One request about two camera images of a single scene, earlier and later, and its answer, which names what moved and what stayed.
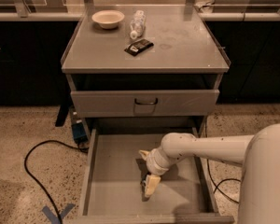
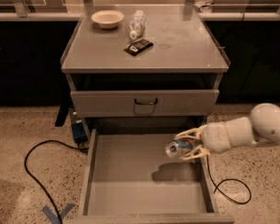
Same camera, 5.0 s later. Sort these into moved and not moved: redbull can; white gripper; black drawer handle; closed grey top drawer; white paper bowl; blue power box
Moved: white gripper; redbull can
Not moved: closed grey top drawer; black drawer handle; white paper bowl; blue power box
